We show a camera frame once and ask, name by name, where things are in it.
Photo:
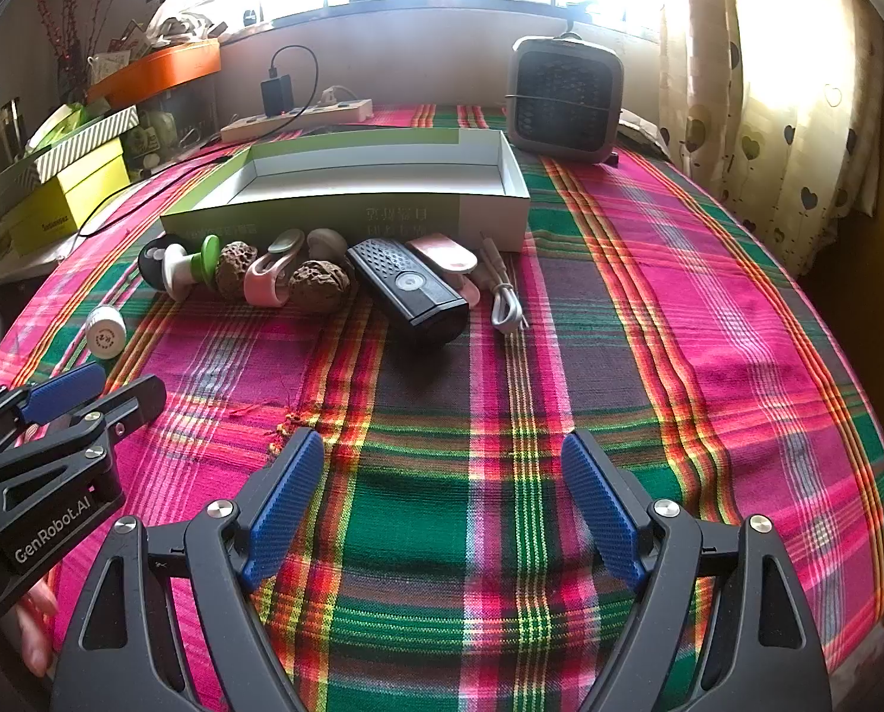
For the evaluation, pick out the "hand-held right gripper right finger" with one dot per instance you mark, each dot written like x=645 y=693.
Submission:
x=598 y=504

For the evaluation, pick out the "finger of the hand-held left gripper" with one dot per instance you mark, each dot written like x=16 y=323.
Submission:
x=134 y=397
x=64 y=389

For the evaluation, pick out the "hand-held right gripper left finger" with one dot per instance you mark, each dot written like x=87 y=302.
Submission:
x=286 y=504

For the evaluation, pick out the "small white round cap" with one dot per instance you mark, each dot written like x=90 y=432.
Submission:
x=105 y=332

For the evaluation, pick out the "black round gadget white dots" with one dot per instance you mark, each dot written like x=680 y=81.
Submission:
x=151 y=261

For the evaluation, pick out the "green and white spool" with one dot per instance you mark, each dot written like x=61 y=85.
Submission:
x=186 y=267

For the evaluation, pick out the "brown walnut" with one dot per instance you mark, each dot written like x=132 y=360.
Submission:
x=233 y=271
x=320 y=282

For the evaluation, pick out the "pink clip with grey pad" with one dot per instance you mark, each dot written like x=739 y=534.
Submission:
x=268 y=285

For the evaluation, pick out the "black rectangular device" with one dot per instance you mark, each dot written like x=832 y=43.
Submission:
x=409 y=293

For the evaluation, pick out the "beige mushroom-shaped knob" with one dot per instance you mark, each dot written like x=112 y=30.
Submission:
x=329 y=245

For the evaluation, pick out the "green and white cardboard box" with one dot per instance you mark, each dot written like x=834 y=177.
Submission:
x=323 y=216

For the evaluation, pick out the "pink case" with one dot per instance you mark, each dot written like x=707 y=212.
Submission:
x=446 y=256

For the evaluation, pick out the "person's left hand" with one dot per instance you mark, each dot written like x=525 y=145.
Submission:
x=40 y=630

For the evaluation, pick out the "plaid cloth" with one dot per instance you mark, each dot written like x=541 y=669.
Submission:
x=672 y=386

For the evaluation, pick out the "yellow box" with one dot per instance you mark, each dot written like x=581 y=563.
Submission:
x=64 y=193

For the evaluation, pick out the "striped box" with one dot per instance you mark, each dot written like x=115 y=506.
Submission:
x=78 y=145

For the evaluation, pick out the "pale green jar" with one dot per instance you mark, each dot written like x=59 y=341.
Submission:
x=159 y=135

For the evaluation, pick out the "green paper pack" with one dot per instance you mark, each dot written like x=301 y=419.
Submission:
x=64 y=126

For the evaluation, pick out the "beige power strip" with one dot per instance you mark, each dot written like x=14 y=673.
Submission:
x=301 y=119

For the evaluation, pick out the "orange box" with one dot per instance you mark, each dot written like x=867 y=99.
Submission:
x=160 y=70

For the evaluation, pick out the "black charger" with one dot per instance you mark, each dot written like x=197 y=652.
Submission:
x=277 y=95

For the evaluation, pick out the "white plug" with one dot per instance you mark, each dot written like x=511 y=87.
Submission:
x=337 y=95

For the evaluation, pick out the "dried red berry branches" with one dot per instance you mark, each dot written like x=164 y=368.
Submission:
x=64 y=22

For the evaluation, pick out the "grey flat object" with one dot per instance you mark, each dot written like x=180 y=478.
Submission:
x=644 y=135

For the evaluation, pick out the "white crumpled bag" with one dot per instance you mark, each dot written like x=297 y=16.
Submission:
x=179 y=15

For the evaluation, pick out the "grey space heater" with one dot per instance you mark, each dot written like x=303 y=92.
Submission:
x=564 y=100

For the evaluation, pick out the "heart-print curtain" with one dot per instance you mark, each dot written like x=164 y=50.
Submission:
x=776 y=89

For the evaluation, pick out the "black clip on sill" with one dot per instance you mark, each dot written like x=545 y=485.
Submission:
x=577 y=15

